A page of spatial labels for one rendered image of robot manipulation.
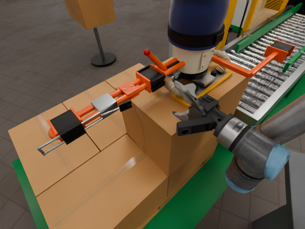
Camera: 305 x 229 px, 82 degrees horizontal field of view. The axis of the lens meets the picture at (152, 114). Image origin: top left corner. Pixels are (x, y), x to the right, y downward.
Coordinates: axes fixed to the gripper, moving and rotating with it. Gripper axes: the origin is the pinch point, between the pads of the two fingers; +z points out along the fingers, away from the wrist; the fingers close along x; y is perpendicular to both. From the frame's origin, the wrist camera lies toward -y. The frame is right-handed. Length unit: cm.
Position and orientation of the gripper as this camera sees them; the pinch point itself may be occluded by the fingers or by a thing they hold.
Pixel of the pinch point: (171, 98)
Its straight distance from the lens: 62.8
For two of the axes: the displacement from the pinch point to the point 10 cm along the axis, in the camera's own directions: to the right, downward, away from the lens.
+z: -6.6, -5.4, 5.1
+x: -0.4, -6.6, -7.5
